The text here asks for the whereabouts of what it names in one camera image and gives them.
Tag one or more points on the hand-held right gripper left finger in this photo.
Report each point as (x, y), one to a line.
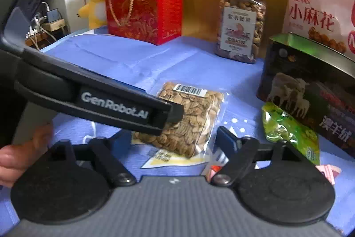
(108, 159)

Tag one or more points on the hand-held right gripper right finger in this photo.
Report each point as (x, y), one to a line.
(226, 139)

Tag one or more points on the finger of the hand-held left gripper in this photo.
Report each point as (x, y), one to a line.
(174, 114)

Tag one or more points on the clear seed packet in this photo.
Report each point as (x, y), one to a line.
(194, 114)

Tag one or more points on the green printed snack packet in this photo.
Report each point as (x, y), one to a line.
(288, 128)

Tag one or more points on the black printed box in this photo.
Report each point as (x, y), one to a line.
(305, 87)

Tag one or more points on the person's left hand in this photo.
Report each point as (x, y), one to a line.
(16, 162)

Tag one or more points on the blue printed blanket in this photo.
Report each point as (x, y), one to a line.
(124, 59)

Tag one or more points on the power strip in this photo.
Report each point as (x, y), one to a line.
(54, 25)

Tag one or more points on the grey charger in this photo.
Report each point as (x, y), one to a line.
(53, 15)

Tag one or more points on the light nut jar yellow lid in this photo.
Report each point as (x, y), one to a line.
(241, 31)

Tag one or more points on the red gift box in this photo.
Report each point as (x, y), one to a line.
(144, 3)

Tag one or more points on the pink snack bag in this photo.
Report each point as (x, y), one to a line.
(313, 3)

